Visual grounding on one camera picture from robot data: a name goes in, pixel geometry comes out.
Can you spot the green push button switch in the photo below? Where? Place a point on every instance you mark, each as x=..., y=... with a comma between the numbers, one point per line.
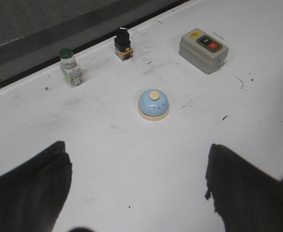
x=69, y=67

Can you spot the black selector knob switch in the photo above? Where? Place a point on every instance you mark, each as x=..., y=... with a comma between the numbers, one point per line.
x=122, y=43

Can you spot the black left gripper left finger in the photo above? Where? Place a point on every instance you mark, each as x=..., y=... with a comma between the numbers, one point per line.
x=33, y=194

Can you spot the grey on-off switch box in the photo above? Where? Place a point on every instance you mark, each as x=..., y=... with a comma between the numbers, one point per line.
x=203, y=51

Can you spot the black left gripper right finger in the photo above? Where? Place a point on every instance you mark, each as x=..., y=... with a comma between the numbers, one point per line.
x=246, y=198

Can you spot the blue desk call bell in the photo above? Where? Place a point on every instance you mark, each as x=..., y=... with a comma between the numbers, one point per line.
x=153, y=105

